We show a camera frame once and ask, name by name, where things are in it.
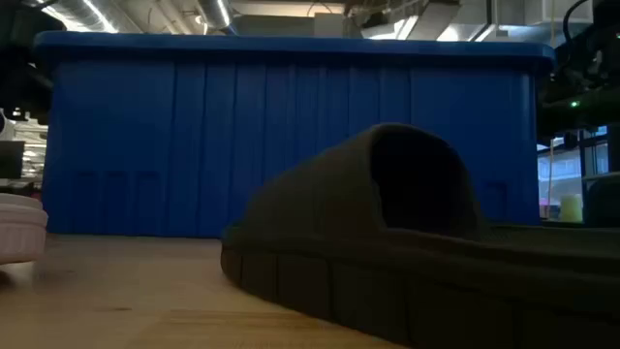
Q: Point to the wide silver ceiling duct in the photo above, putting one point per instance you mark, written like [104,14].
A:
[72,12]

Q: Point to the black metal pole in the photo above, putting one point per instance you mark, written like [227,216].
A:
[614,152]

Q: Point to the yellow-green plastic container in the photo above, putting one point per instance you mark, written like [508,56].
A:
[571,208]

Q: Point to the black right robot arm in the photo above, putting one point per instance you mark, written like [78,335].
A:
[586,72]

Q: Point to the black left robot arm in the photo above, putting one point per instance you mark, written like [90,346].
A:
[19,72]

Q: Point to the black monitor screen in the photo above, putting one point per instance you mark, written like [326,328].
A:
[10,159]

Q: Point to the white ceiling box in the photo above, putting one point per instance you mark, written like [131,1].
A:
[542,12]

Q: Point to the narrow silver ceiling duct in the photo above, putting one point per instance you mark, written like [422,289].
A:
[215,12]

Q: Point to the black rubber slide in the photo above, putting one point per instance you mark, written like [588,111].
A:
[315,203]

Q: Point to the blue plastic bin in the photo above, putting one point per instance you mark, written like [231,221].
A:
[194,145]

